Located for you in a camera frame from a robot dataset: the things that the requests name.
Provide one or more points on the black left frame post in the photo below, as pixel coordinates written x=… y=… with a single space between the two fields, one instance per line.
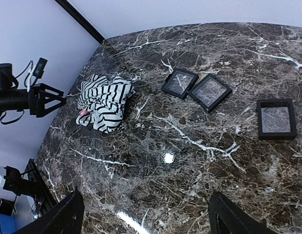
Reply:
x=81 y=20

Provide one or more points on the black display box right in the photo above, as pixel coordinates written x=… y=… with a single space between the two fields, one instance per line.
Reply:
x=276 y=119

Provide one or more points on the black front frame rail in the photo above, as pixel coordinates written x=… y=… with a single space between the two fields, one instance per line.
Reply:
x=43 y=199

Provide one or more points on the black display box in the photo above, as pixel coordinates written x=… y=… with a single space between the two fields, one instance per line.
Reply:
x=179 y=82
x=276 y=119
x=210 y=92

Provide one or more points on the black display box middle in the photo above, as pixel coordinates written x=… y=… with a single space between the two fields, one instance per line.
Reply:
x=210 y=92

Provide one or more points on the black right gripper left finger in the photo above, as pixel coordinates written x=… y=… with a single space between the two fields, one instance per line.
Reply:
x=64 y=218

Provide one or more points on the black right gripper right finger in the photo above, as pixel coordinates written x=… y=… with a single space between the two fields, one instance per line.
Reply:
x=225 y=217

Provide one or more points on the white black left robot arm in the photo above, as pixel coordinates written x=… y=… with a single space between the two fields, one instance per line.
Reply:
x=11 y=97

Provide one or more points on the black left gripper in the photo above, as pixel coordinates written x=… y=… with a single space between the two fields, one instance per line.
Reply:
x=44 y=99

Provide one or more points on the pink flower brooch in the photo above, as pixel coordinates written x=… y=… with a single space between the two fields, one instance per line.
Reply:
x=83 y=112

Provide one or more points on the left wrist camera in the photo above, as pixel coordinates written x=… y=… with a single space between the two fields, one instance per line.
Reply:
x=39 y=68

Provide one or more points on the black display box left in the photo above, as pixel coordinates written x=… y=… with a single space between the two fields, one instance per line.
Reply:
x=179 y=82

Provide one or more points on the black white striped garment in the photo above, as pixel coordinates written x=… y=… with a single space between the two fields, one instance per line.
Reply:
x=105 y=101

